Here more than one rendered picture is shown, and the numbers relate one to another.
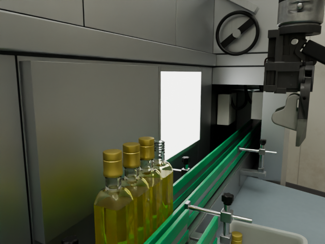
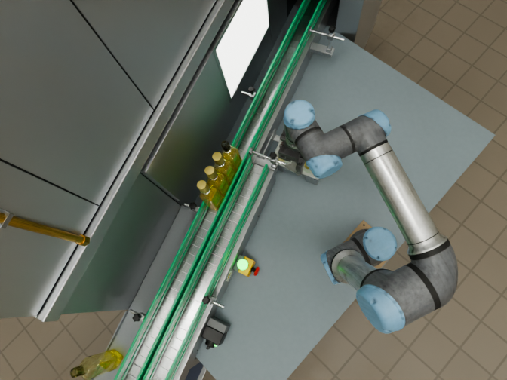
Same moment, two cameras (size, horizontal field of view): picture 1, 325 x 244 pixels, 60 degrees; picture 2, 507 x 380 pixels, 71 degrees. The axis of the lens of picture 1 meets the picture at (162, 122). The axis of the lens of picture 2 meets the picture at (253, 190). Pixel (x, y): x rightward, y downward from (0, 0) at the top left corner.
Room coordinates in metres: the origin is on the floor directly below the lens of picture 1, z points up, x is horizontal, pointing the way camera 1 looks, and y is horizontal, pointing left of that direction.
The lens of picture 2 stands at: (0.10, -0.21, 2.30)
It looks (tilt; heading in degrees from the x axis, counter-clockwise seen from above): 72 degrees down; 18
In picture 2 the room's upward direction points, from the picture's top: 21 degrees counter-clockwise
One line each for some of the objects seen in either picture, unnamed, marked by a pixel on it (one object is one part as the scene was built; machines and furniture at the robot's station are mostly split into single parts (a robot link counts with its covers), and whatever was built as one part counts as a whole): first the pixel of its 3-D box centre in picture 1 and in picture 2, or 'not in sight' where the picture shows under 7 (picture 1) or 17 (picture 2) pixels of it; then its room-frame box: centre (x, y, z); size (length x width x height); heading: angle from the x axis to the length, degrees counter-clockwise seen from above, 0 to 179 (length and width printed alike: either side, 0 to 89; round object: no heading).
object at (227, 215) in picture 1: (217, 216); (268, 158); (0.65, -0.14, 0.95); 0.17 x 0.03 x 0.12; 63
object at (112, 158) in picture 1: (112, 162); (203, 186); (0.49, 0.09, 1.14); 0.04 x 0.04 x 0.04
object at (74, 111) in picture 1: (152, 120); (216, 83); (0.89, 0.03, 1.15); 0.90 x 0.03 x 0.34; 153
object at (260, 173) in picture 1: (256, 163); (324, 43); (1.22, -0.42, 0.90); 0.17 x 0.05 x 0.23; 63
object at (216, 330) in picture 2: not in sight; (216, 330); (-0.02, 0.12, 0.79); 0.08 x 0.08 x 0.08; 63
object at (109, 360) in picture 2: not in sight; (96, 365); (-0.10, 0.50, 1.01); 0.06 x 0.06 x 0.26; 57
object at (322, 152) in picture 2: not in sight; (324, 151); (0.44, -0.30, 1.48); 0.11 x 0.11 x 0.08; 24
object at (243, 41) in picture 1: (237, 34); not in sight; (1.45, -0.37, 1.49); 0.21 x 0.05 x 0.21; 63
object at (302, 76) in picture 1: (291, 62); (296, 145); (0.53, -0.24, 1.32); 0.09 x 0.08 x 0.12; 63
